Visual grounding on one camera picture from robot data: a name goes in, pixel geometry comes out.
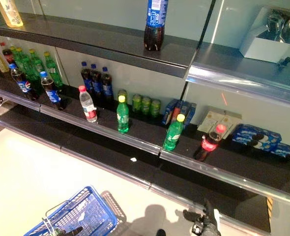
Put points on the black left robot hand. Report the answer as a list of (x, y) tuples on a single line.
[(72, 231)]

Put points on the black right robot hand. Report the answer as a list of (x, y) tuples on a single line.
[(207, 227)]

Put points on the blue plastic shopping basket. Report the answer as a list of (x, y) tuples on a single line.
[(86, 216)]

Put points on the yellow black hazard tape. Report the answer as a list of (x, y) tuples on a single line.
[(270, 206)]

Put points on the lowest dark shelf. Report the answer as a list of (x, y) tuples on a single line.
[(159, 177)]

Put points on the coca cola bottle red cap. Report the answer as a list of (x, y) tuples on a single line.
[(209, 145)]

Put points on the white paper scrap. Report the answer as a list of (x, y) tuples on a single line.
[(133, 159)]

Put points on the green sprite bottle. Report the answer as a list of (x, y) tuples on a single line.
[(15, 57), (173, 135), (123, 116), (24, 65), (52, 70), (36, 65)]

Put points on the blue oreo box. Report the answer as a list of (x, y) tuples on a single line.
[(255, 137), (287, 152)]

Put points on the white flat carton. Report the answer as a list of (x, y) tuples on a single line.
[(213, 119)]

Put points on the long shelf with drinks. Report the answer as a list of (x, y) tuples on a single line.
[(140, 137)]

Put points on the blue snack boxes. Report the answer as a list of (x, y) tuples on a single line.
[(170, 110)]

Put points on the water bottle red cap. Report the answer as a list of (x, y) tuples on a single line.
[(88, 104)]

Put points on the green sprite can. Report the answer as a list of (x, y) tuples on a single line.
[(146, 105), (155, 108), (122, 93), (136, 103)]

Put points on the pepsi bottle blue cap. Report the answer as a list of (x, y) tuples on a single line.
[(86, 78), (107, 84), (23, 82), (96, 82), (52, 92)]

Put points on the small black object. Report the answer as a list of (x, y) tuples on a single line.
[(284, 62)]

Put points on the white cardboard box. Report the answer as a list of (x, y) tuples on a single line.
[(263, 49)]

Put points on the small cola bottle red cap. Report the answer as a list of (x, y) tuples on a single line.
[(7, 55)]

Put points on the dark shelf board with black edge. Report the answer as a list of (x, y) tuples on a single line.
[(98, 41)]

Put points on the large pepsi bottle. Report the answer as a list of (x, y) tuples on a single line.
[(156, 24)]

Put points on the dark glossy packaged items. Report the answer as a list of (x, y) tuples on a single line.
[(280, 23)]

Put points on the yellow tea bottle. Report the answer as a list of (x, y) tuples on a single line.
[(11, 13)]

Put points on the dark shelf board with clear rail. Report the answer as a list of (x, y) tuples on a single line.
[(253, 71)]

